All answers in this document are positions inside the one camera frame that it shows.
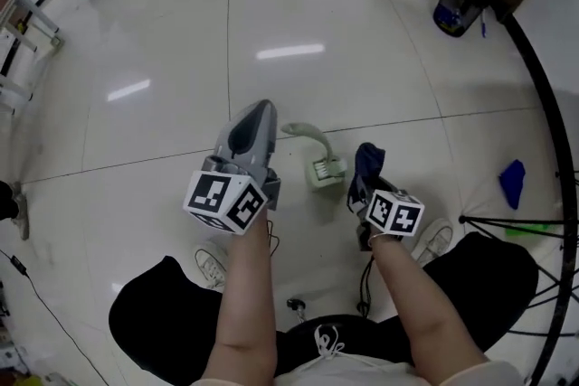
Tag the person's white shoe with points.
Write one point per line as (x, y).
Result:
(210, 262)
(433, 237)

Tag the bright blue cloth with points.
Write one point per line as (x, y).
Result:
(513, 183)

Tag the person's cream shirt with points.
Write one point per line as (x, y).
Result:
(362, 370)

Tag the blue waste bin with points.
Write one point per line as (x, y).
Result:
(454, 16)

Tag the person's left forearm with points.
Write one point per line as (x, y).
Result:
(246, 294)

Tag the person's right leg black trousers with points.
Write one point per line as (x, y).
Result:
(484, 280)

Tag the person's right forearm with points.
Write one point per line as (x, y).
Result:
(407, 298)

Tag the person's right white shoe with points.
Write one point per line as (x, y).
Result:
(433, 237)

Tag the black tripod stand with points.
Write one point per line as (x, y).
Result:
(520, 222)

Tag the green flat object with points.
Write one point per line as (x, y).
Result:
(534, 231)

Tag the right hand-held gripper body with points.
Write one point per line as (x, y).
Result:
(394, 213)

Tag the person's left leg black trousers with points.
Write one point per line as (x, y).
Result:
(167, 316)

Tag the person's leg black trousers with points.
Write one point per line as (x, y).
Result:
(484, 280)
(167, 316)

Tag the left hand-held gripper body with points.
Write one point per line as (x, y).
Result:
(253, 135)

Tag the black stool seat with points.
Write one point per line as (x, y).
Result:
(357, 334)

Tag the black round hoop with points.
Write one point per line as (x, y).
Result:
(549, 113)

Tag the stool caster wheel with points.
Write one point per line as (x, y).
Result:
(296, 306)

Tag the dark blue cloth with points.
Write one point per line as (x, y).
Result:
(368, 160)

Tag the white metal rack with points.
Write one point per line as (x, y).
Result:
(22, 36)

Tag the person's left white shoe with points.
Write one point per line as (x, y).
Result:
(210, 262)

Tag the pale green brush holder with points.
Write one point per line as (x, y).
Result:
(332, 176)

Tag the pale green toilet brush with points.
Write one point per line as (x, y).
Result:
(316, 138)

